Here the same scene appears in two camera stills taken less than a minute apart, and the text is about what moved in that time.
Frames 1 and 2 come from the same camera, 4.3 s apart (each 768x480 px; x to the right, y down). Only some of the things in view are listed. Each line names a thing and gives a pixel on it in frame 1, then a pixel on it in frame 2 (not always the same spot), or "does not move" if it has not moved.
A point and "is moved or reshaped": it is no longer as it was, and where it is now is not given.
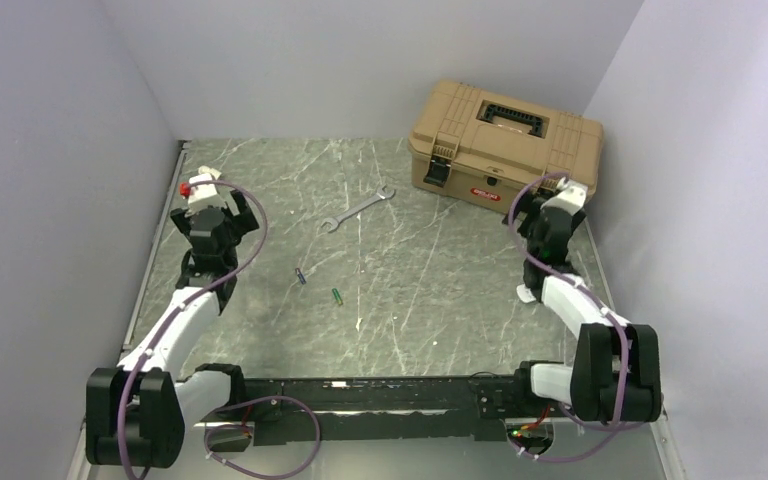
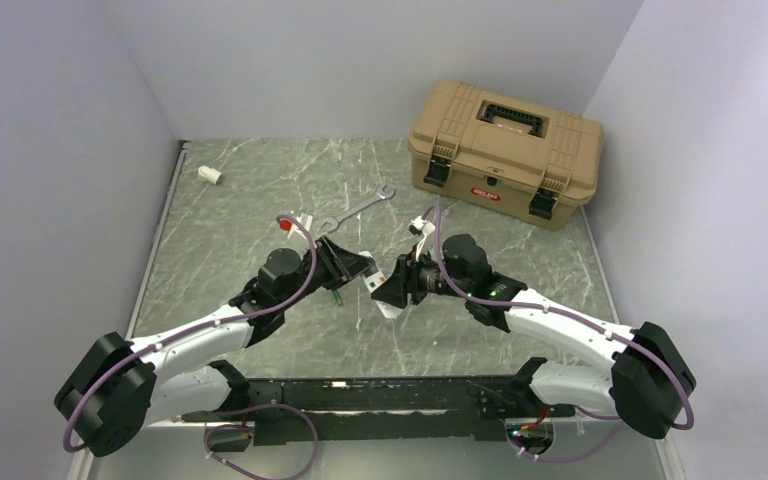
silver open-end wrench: [381, 194] does not move
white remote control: [525, 294] is moved or reshaped
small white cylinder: [204, 169] does not move
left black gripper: [243, 222] -> [341, 265]
